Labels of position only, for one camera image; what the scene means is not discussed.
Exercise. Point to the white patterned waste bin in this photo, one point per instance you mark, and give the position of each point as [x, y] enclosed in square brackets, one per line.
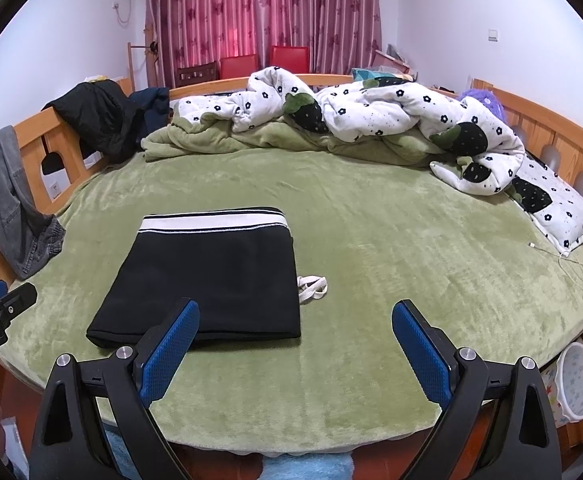
[563, 382]

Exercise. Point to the dark wooden chair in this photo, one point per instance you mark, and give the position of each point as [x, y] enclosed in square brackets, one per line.
[196, 74]

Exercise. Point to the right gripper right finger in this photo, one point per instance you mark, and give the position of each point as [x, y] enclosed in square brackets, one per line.
[429, 352]

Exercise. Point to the black jacket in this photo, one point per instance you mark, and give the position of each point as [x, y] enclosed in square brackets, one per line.
[103, 116]

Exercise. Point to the white flower pattern pillow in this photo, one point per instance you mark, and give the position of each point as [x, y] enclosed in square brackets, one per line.
[553, 205]

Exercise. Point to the wall light switch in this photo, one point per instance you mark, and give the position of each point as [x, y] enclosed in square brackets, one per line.
[493, 35]

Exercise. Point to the green fleece blanket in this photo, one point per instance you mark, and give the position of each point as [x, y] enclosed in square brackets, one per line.
[181, 138]

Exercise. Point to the green bed sheet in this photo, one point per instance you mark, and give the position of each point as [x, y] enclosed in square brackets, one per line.
[475, 267]

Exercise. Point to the purple plush toy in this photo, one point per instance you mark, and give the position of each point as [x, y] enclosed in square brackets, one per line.
[488, 99]

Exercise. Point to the grey jeans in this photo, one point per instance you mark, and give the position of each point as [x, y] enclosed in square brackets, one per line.
[28, 238]

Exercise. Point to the white flower pattern duvet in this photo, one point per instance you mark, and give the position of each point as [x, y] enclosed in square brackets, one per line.
[488, 154]

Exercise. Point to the red chair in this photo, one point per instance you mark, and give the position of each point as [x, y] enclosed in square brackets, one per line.
[238, 66]
[294, 59]

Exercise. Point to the wooden bed frame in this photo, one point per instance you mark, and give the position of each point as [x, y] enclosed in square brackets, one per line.
[546, 132]

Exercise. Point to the black pants with white stripe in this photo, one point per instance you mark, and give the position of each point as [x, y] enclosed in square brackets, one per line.
[237, 264]

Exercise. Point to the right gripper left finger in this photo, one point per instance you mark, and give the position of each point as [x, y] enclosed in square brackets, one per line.
[162, 348]

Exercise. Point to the navy blue garment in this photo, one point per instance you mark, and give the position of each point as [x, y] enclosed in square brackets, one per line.
[155, 103]

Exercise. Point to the wooden coat stand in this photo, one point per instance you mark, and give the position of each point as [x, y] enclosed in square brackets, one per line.
[142, 65]

